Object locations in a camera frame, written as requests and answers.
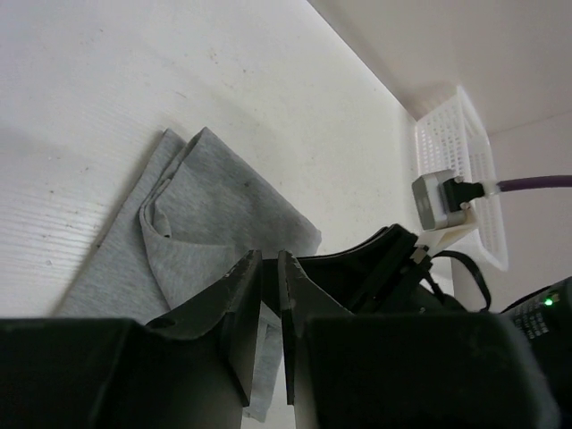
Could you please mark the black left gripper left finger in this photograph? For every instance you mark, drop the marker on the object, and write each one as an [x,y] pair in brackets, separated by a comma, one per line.
[229,309]

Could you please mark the white plastic basket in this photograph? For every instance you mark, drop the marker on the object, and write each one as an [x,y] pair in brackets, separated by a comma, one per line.
[453,137]

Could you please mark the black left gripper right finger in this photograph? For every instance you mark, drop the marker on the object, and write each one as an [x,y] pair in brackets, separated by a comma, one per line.
[317,339]

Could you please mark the grey tank top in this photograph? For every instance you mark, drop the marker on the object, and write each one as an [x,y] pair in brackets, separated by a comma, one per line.
[195,212]

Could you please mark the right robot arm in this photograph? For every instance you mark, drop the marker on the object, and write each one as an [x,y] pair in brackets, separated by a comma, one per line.
[370,340]

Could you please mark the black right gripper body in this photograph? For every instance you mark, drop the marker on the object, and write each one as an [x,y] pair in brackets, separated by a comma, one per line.
[386,274]

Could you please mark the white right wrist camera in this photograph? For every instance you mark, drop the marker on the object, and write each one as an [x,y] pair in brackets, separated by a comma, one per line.
[441,227]

